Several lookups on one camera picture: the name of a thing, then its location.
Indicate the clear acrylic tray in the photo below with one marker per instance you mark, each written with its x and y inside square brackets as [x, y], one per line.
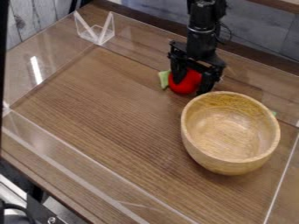
[93, 132]

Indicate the black metal clamp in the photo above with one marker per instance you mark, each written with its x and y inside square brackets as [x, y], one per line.
[22, 210]

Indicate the light wooden bowl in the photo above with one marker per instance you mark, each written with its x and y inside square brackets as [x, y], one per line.
[230, 132]

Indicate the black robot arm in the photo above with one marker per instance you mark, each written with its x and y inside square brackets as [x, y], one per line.
[206, 14]

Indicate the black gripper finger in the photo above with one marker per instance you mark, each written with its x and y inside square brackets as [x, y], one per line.
[179, 69]
[206, 82]

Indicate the red felt fruit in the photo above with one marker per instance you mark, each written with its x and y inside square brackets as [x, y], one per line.
[187, 86]

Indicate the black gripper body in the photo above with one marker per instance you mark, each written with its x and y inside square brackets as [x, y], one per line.
[199, 54]

